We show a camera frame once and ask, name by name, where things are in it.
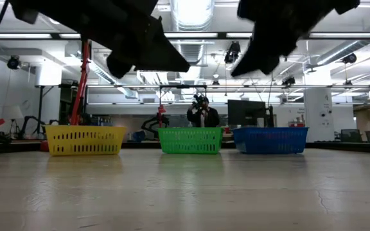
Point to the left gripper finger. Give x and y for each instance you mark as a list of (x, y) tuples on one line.
[(159, 62), (162, 43)]

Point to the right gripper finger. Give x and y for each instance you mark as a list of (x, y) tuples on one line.
[(249, 57), (254, 65)]

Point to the background black robot arm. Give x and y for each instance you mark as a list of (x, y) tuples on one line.
[(153, 121)]

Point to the black ceiling spotlight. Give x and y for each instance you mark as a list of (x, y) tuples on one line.
[(232, 53), (13, 63), (349, 58), (288, 81)]

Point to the black overhead beam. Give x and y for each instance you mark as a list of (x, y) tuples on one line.
[(222, 35)]

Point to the small background red lamp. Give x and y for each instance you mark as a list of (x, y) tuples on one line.
[(162, 110)]

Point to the black background monitor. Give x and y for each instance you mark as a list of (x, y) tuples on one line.
[(246, 114)]

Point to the person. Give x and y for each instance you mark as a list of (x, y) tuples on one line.
[(204, 117)]

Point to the blue plastic basket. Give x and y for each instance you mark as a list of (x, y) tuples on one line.
[(270, 141)]

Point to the white building column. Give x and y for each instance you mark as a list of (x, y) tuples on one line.
[(318, 115)]

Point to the green plastic basket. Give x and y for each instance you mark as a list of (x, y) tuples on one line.
[(189, 141)]

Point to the yellow plastic basket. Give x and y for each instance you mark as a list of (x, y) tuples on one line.
[(85, 131)]

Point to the white lampshade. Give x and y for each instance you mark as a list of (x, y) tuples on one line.
[(12, 112)]

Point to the silver ceiling duct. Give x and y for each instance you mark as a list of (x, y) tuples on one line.
[(191, 51)]

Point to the background black station frame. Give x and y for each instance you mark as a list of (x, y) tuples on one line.
[(183, 86)]

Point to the black camera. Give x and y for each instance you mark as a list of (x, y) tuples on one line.
[(198, 101)]

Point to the black aluminium table frame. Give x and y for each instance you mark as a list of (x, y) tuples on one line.
[(348, 147)]

